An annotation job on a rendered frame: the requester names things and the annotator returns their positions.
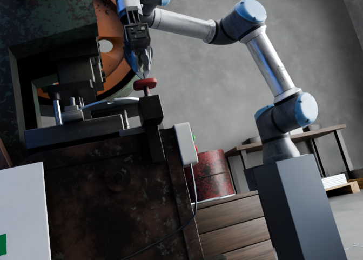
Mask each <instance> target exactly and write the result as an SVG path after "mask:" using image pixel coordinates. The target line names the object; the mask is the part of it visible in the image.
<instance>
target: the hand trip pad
mask: <svg viewBox="0 0 363 260"><path fill-rule="evenodd" d="M156 85H157V80H156V78H146V79H139V80H136V81H134V83H133V89H134V90H135V91H141V90H144V95H147V94H150V92H149V89H153V88H155V87H156Z"/></svg>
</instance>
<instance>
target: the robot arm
mask: <svg viewBox="0 0 363 260"><path fill-rule="evenodd" d="M169 2H170V0H116V7H117V11H118V16H119V18H120V21H121V23H123V24H124V40H123V43H124V45H125V46H123V54H124V58H125V60H126V62H127V64H128V65H129V66H130V68H131V69H132V70H133V71H134V73H135V74H136V75H137V76H138V77H139V78H140V79H146V78H147V77H148V75H149V72H150V67H151V62H152V57H153V49H152V47H151V43H150V41H151V37H150V32H149V28H153V29H157V30H161V31H166V32H171V33H174V34H179V35H184V36H188V37H193V38H197V39H202V40H203V41H204V43H208V44H213V45H229V44H233V43H236V42H238V41H239V42H240V43H243V44H246V46H247V48H248V50H249V52H250V54H251V55H252V57H253V59H254V61H255V63H256V65H257V66H258V68H259V70H260V72H261V74H262V76H263V77H264V79H265V81H266V83H267V85H268V87H269V88H270V90H271V92H272V93H273V95H274V101H273V104H270V105H268V106H265V107H263V108H261V109H259V110H258V111H257V112H256V113H255V115H254V117H255V120H256V125H257V128H258V132H259V136H260V139H261V143H262V145H263V165H266V164H270V163H274V162H277V161H282V160H285V159H290V158H295V157H300V153H299V151H298V150H297V148H296V147H295V145H294V144H293V142H292V141H291V139H290V136H289V133H288V132H290V131H293V130H295V129H298V128H301V127H305V126H307V125H309V124H311V123H313V122H314V121H315V119H316V117H317V112H318V107H317V103H316V101H315V99H314V98H313V96H312V95H310V94H309V93H305V92H304V93H303V91H302V90H301V89H300V88H297V87H295V86H294V84H293V82H292V80H291V79H290V77H289V75H288V73H287V71H286V69H285V68H284V66H283V64H282V62H281V60H280V59H279V57H278V55H277V53H276V51H275V50H274V48H273V46H272V44H271V42H270V40H269V39H268V37H267V35H266V34H265V31H266V27H267V26H266V25H265V23H264V21H265V19H266V11H265V9H264V7H263V6H262V5H261V4H260V3H259V2H257V1H255V0H241V1H240V2H239V3H237V4H236V5H235V6H234V7H233V8H232V9H231V10H230V11H229V12H228V13H227V14H226V15H225V16H224V17H223V18H221V19H219V20H217V21H214V20H211V19H210V20H208V21H204V20H201V19H197V18H193V17H189V16H185V15H181V14H177V13H174V12H170V11H166V10H162V9H158V8H156V7H157V6H158V5H159V6H166V5H168V3H169ZM140 52H141V53H142V54H141V56H140V59H141V62H142V63H143V70H144V73H142V72H141V70H140V66H139V64H138V61H139V58H138V56H137V55H139V53H140Z"/></svg>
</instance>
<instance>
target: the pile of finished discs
mask: <svg viewBox="0 0 363 260"><path fill-rule="evenodd" d="M234 195H235V194H229V195H225V196H220V197H215V198H210V199H206V200H203V201H201V202H197V205H198V204H203V203H207V202H211V201H216V200H218V199H223V198H227V197H231V196H234Z"/></svg>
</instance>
